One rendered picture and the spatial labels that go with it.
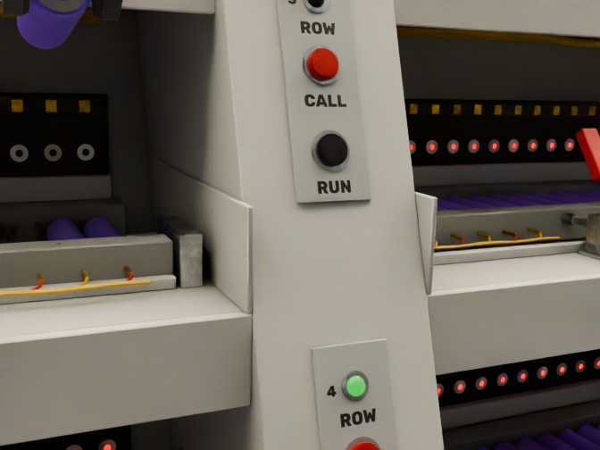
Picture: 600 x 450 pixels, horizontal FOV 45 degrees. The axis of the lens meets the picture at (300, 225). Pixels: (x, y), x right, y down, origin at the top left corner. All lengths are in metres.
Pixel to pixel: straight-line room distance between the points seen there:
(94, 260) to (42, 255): 0.02
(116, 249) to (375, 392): 0.14
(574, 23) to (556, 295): 0.17
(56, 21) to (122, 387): 0.16
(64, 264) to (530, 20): 0.30
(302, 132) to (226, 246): 0.07
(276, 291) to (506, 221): 0.21
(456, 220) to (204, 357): 0.21
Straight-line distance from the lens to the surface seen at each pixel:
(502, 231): 0.50
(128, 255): 0.37
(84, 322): 0.33
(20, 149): 0.50
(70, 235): 0.41
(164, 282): 0.37
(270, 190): 0.35
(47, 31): 0.25
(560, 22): 0.49
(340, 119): 0.37
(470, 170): 0.62
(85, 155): 0.50
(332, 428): 0.35
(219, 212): 0.37
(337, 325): 0.35
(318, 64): 0.36
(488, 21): 0.45
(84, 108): 0.50
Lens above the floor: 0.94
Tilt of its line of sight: 5 degrees up
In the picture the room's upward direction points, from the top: 6 degrees counter-clockwise
